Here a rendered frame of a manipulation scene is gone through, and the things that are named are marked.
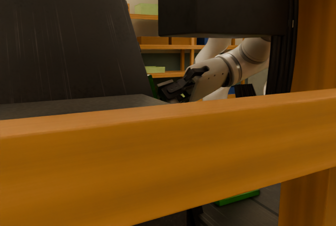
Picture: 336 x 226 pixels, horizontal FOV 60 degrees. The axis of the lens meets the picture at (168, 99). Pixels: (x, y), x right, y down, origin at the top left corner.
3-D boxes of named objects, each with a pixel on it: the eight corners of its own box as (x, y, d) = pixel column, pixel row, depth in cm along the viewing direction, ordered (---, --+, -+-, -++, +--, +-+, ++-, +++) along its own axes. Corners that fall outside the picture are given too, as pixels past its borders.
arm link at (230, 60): (214, 69, 81) (206, 72, 79) (224, 46, 73) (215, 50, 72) (234, 90, 77) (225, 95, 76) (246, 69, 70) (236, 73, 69)
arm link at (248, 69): (248, 70, 70) (232, 89, 78) (285, 52, 75) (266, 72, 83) (228, 44, 72) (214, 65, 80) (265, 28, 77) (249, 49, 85)
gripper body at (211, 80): (209, 73, 80) (176, 89, 75) (220, 47, 72) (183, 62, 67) (226, 93, 77) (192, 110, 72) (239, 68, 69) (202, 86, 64)
